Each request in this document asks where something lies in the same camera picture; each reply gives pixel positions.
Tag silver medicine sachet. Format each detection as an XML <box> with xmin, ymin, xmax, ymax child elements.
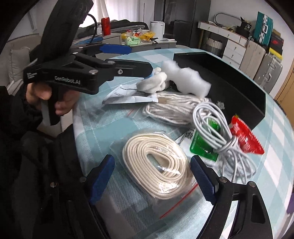
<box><xmin>102</xmin><ymin>84</ymin><xmax>158</xmax><ymax>105</ymax></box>

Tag white plush toy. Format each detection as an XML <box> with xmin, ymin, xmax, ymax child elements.
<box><xmin>136</xmin><ymin>67</ymin><xmax>169</xmax><ymax>94</ymax></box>

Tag white foam block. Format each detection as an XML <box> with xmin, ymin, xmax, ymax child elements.
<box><xmin>161</xmin><ymin>60</ymin><xmax>211</xmax><ymax>98</ymax></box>

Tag bagged white braided rope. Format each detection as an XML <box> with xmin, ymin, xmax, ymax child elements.
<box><xmin>128</xmin><ymin>90</ymin><xmax>211</xmax><ymax>126</ymax></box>

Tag red snack packet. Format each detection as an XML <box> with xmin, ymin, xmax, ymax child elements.
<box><xmin>229</xmin><ymin>115</ymin><xmax>265</xmax><ymax>155</ymax></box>

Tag green snack packet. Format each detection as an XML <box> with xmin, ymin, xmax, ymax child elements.
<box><xmin>189</xmin><ymin>127</ymin><xmax>218</xmax><ymax>162</ymax></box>

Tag white charging cable bundle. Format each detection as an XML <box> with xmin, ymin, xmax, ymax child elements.
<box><xmin>192</xmin><ymin>101</ymin><xmax>257</xmax><ymax>184</ymax></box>

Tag person's left hand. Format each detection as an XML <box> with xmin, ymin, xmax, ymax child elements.
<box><xmin>25</xmin><ymin>82</ymin><xmax>80</xmax><ymax>116</ymax></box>

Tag red can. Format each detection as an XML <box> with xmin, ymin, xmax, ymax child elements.
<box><xmin>101</xmin><ymin>17</ymin><xmax>111</xmax><ymax>36</ymax></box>

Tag yellow plastic bag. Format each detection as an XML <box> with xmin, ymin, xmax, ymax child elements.
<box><xmin>121</xmin><ymin>31</ymin><xmax>155</xmax><ymax>41</ymax></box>

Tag teal plaid tablecloth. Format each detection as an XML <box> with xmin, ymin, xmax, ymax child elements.
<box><xmin>73</xmin><ymin>48</ymin><xmax>294</xmax><ymax>239</ymax></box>

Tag laundry basket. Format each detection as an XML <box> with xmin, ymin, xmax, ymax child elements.
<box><xmin>204</xmin><ymin>38</ymin><xmax>225</xmax><ymax>56</ymax></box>

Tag white drawer desk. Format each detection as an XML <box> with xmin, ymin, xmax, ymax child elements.
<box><xmin>198</xmin><ymin>21</ymin><xmax>248</xmax><ymax>69</ymax></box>

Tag black storage box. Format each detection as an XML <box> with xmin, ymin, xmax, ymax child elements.
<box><xmin>173</xmin><ymin>51</ymin><xmax>266</xmax><ymax>129</ymax></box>

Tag beige suitcase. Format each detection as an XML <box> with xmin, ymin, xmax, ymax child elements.
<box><xmin>239</xmin><ymin>40</ymin><xmax>266</xmax><ymax>80</ymax></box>

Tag teal suitcase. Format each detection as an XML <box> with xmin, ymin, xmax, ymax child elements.
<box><xmin>253</xmin><ymin>12</ymin><xmax>274</xmax><ymax>46</ymax></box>

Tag silver suitcase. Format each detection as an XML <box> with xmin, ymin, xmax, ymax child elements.
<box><xmin>254</xmin><ymin>54</ymin><xmax>283</xmax><ymax>94</ymax></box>

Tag stacked shoe boxes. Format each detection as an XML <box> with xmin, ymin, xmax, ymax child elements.
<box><xmin>269</xmin><ymin>30</ymin><xmax>284</xmax><ymax>60</ymax></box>

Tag black cable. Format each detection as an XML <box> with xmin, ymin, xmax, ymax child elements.
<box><xmin>85</xmin><ymin>13</ymin><xmax>99</xmax><ymax>44</ymax></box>

